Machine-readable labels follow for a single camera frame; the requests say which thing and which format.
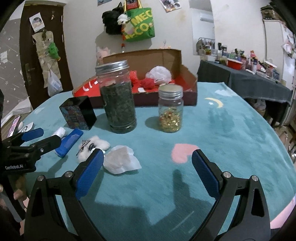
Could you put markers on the photo collage on wall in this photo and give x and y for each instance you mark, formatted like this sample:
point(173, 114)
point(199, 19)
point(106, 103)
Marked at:
point(170, 5)

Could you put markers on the dark cloth side table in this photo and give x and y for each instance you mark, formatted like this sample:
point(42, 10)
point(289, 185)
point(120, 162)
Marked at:
point(245, 84)

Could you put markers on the white fluffy bunny clip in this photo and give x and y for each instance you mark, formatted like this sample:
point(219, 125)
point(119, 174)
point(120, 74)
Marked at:
point(87, 147)

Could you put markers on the white translucent pouch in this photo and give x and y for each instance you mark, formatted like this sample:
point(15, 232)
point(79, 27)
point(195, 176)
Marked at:
point(121, 159)

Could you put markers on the green plush toy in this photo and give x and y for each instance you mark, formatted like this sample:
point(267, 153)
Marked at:
point(53, 51)

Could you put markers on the blue wall poster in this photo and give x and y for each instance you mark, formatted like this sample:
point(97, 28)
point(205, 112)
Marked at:
point(101, 2)

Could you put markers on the red cardboard box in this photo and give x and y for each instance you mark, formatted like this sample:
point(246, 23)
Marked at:
point(148, 69)

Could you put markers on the black patterned box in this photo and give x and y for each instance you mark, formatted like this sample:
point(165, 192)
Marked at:
point(78, 113)

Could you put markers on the large jar dark contents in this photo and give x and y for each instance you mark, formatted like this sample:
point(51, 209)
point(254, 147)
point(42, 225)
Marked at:
point(115, 89)

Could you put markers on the wall mirror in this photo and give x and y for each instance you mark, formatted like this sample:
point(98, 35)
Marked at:
point(202, 22)

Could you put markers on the basket on refrigerator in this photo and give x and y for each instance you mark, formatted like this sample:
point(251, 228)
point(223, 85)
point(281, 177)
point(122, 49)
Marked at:
point(269, 13)

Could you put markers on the black hanging bag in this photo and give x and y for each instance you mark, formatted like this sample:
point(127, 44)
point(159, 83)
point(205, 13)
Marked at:
point(110, 18)

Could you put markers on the teal plush table cover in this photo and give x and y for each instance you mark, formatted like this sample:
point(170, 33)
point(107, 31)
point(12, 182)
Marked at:
point(165, 199)

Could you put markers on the small white cotton roll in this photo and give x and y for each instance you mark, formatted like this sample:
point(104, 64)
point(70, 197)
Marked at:
point(60, 132)

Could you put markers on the coral crochet scrubber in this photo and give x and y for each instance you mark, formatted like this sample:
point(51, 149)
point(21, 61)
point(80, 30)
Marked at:
point(133, 77)

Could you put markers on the person left hand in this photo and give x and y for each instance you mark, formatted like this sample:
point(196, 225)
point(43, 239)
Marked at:
point(19, 194)

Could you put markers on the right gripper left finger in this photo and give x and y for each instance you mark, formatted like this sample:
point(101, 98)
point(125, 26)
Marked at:
point(43, 217)

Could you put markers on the white mesh bath pouf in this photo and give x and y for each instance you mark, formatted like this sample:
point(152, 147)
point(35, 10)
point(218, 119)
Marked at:
point(160, 75)

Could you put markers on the pink plush on wall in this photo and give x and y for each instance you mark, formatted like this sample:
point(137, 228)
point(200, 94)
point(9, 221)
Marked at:
point(101, 53)

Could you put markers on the red bowl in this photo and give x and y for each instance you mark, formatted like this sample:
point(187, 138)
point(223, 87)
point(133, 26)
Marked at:
point(234, 64)

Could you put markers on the dark wooden door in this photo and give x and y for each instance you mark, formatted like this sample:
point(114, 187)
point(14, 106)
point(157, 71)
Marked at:
point(52, 15)

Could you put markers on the red bunny sponge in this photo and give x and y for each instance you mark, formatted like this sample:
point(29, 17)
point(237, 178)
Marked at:
point(147, 83)

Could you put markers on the photo on door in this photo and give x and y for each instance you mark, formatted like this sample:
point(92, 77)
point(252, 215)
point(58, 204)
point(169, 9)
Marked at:
point(37, 22)

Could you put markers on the blue sponge pack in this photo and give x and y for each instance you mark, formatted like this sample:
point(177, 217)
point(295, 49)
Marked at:
point(68, 142)

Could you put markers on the beige hanging organizer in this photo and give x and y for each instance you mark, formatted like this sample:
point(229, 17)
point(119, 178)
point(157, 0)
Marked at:
point(42, 41)

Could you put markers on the green tote bag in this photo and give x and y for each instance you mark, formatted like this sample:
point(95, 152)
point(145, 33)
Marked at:
point(140, 23)

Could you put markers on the small jar gold beads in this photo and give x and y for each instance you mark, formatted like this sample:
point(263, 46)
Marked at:
point(170, 107)

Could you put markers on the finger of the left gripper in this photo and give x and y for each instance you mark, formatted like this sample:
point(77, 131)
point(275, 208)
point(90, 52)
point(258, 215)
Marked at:
point(31, 134)
point(33, 152)

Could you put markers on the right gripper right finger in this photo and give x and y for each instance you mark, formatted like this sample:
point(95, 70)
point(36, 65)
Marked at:
point(251, 219)

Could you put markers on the white refrigerator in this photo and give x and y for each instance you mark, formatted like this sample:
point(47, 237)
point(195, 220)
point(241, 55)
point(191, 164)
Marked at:
point(280, 39)

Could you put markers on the small white panda plush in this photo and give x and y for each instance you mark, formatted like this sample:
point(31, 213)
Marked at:
point(123, 19)

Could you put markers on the plastic bag on door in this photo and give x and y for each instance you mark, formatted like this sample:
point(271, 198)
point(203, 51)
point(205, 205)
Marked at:
point(54, 84)

